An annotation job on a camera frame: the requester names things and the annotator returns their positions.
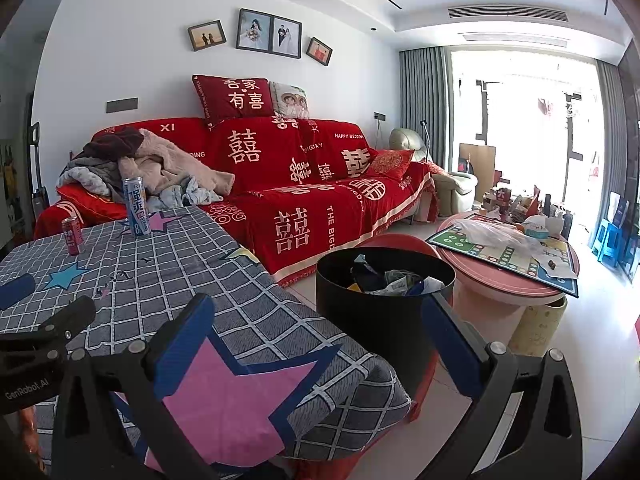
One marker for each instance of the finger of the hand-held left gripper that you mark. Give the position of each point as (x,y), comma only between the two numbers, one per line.
(70,315)
(17,291)

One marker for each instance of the bouquet wedding photo frame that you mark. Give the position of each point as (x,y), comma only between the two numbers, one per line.
(254,30)

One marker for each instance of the cardboard box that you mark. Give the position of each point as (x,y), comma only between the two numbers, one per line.
(477,165)

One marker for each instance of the couple wedding photo frame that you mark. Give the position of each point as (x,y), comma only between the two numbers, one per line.
(286,36)

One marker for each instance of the small red photo frame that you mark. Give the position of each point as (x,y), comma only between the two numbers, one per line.
(319,51)

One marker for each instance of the beige leather armchair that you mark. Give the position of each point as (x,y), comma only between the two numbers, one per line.
(452,185)

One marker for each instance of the red gold-trim quilt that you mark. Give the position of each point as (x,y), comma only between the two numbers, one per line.
(85,206)

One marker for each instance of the beige fleece blanket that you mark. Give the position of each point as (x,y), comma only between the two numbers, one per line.
(170,165)

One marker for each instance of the red pillow with white characters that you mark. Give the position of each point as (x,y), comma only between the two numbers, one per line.
(235,100)

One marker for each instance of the ceiling air vent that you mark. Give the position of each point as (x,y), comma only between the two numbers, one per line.
(507,14)

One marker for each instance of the grey curtain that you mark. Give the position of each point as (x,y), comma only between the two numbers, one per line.
(612,140)
(425,105)

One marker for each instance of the pile of blankets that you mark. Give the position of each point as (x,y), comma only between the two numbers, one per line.
(85,177)

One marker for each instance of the clutter of small boxes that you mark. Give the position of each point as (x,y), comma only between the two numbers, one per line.
(525,210)

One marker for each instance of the beige cylinder stool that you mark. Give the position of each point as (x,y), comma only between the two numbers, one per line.
(537,327)

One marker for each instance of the dark maroon garment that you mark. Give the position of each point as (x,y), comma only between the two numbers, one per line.
(112,145)

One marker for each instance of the pink round coffee table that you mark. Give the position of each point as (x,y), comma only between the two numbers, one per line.
(485,310)

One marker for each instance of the grey wall panel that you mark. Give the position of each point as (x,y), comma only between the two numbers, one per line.
(122,106)

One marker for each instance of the board game mat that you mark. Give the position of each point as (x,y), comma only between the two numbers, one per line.
(557,251)

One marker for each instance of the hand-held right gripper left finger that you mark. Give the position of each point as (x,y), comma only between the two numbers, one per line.
(182,340)

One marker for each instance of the grey checked tablecloth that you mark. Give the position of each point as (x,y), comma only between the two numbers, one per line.
(165,280)

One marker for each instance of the sunset photo frame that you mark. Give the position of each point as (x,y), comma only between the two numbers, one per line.
(207,35)

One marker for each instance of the black round bin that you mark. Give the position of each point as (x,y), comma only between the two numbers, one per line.
(380,330)

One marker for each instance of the upright vacuum cleaner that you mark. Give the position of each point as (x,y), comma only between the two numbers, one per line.
(39,195)

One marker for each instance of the tall blue white can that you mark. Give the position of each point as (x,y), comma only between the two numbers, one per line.
(137,207)

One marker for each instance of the white paper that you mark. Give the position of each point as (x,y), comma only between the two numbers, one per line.
(400,282)

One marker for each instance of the blue plastic stool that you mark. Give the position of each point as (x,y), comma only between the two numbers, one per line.
(607,242)

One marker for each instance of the floor lamp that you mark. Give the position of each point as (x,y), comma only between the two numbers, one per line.
(428,140)

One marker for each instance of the red embroidered cushion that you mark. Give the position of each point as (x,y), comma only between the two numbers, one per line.
(390,164)

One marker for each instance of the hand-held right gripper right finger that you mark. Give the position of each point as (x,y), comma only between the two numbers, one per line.
(450,345)

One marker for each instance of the small red can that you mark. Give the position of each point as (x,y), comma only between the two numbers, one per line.
(72,237)

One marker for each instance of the red covered sofa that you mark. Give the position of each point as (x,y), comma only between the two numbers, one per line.
(310,210)

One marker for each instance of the white plastic bag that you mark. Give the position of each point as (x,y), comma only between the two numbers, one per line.
(495,235)

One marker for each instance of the photo print pillow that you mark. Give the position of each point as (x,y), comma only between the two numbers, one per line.
(291,101)

